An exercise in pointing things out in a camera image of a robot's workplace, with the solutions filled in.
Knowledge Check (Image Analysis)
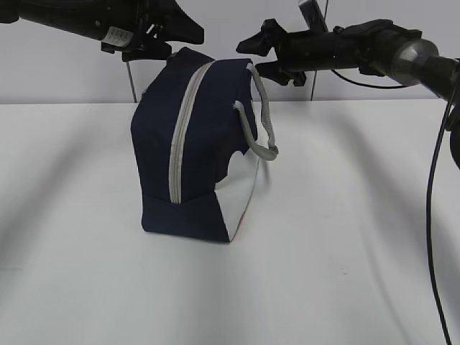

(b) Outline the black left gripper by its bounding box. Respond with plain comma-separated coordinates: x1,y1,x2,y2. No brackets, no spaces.
101,0,205,62

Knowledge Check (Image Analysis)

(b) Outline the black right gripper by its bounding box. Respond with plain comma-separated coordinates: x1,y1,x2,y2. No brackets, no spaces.
236,19,345,86

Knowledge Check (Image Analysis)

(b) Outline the navy blue lunch bag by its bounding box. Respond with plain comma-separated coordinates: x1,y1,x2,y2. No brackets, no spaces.
131,48,279,243

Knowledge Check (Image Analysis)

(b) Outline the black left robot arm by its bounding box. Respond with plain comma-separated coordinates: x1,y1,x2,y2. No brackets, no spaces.
1,0,204,62

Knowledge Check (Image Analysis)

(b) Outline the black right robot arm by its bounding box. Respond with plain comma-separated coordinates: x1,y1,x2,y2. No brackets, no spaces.
236,19,459,105

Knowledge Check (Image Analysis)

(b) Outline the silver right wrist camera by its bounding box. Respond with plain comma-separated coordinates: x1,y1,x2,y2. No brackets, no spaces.
298,0,328,34

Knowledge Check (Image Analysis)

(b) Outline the black cable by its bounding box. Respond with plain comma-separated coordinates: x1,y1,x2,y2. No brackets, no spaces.
425,100,454,345

